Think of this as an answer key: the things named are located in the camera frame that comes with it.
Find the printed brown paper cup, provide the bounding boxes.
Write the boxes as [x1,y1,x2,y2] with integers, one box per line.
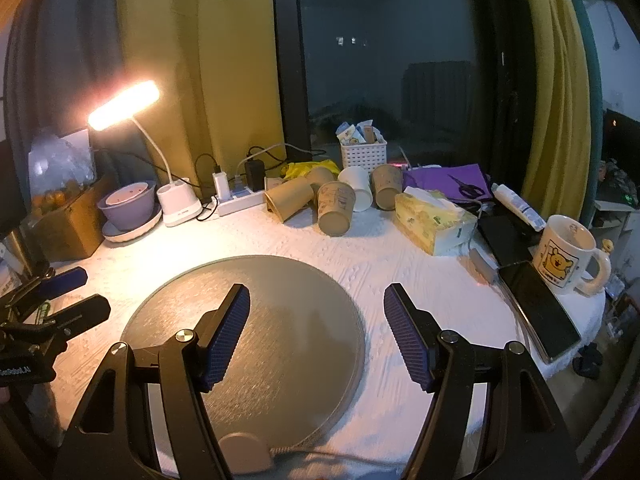
[317,181,356,237]

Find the lying brown paper cup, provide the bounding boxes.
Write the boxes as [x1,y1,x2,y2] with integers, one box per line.
[265,177,314,222]

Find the rightmost brown paper cup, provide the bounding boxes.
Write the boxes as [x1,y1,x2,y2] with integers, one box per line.
[371,164,402,210]

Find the white paper cup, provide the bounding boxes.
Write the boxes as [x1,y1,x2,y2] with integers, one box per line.
[338,166,373,212]

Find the cardboard box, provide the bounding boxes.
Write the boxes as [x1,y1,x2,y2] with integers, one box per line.
[30,174,115,262]

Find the white plate under bowl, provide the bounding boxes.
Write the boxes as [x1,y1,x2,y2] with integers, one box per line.
[102,204,163,244]

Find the small beige round disc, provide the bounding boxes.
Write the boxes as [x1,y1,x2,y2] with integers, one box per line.
[218,432,274,474]

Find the purple bowl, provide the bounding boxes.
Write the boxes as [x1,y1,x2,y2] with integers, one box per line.
[96,181,156,231]

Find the pink inner bowl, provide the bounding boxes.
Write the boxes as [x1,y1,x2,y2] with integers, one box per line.
[105,182,149,207]

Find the black smartphone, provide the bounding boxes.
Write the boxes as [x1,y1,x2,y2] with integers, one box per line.
[497,261,580,364]

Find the clear plastic bag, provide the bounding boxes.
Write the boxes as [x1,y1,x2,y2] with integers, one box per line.
[28,128,96,197]

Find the white desk lamp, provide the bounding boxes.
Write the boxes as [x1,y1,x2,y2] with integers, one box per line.
[88,79,203,228]

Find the round grey placemat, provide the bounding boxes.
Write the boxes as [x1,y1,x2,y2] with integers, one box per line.
[122,255,366,448]

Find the white tablecloth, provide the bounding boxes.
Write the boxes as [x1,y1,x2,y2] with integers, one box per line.
[53,207,604,479]

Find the white usb charger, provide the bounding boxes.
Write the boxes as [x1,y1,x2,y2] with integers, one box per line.
[212,171,231,202]

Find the white bear mug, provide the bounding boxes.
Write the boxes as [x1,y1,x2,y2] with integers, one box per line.
[533,214,612,297]

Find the white power strip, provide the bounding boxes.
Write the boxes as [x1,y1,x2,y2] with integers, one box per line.
[216,188,265,217]

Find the black power adapter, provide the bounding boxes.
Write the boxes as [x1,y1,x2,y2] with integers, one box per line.
[244,158,266,192]

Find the white cream tube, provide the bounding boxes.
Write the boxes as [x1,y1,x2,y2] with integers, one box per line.
[491,183,546,232]

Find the yellow tissue pack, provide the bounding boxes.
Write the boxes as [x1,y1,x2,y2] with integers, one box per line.
[394,186,477,256]

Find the yellow plastic bag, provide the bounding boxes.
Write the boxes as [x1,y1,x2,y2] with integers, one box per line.
[280,159,340,180]

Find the black scissors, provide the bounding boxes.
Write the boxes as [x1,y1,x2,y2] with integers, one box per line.
[448,174,485,200]

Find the purple cloth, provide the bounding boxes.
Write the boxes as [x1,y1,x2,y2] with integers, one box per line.
[402,164,492,203]

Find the yellow curtain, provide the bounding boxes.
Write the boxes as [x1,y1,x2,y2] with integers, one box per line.
[116,0,593,217]

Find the white plastic basket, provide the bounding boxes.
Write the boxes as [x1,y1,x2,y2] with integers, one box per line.
[338,136,387,172]

